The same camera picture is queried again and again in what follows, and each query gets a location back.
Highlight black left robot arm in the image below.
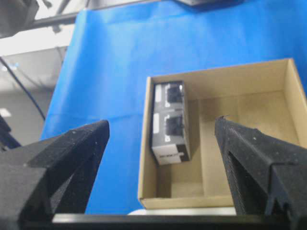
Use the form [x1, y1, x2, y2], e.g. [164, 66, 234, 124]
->
[0, 0, 78, 38]

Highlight black box middle in carton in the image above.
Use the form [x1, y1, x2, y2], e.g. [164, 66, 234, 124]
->
[151, 109, 191, 165]

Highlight blue table cloth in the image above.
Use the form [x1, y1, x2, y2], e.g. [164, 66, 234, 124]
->
[42, 0, 307, 214]

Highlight white plastic tray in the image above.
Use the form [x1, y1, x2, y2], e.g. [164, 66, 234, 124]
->
[129, 207, 236, 216]

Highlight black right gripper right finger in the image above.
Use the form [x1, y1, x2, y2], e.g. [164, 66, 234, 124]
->
[214, 116, 307, 230]

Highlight black box left in carton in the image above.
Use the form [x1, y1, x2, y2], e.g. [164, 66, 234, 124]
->
[153, 81, 185, 112]

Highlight open cardboard box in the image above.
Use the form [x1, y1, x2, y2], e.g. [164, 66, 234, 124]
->
[138, 58, 307, 209]

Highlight black box in carton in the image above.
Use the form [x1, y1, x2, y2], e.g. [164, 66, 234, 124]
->
[153, 81, 185, 112]
[151, 109, 191, 165]

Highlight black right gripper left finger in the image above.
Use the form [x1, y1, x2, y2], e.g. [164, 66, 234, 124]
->
[0, 120, 110, 230]

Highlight black cable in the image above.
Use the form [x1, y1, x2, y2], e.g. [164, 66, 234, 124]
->
[0, 57, 46, 120]

